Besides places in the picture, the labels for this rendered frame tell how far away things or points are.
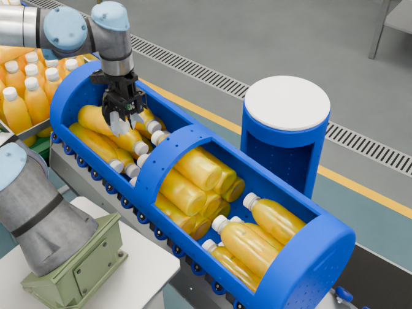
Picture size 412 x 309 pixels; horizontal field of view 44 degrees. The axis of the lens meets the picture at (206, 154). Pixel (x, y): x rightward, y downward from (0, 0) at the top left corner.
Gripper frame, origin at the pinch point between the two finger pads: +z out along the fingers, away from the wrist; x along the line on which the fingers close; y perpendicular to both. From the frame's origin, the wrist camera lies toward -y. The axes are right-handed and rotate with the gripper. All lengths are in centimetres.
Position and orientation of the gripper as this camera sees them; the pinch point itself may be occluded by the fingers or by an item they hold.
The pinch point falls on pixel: (122, 127)
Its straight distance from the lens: 135.8
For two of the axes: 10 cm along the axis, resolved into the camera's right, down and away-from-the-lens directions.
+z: 0.1, 7.1, 7.0
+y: 6.9, 5.1, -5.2
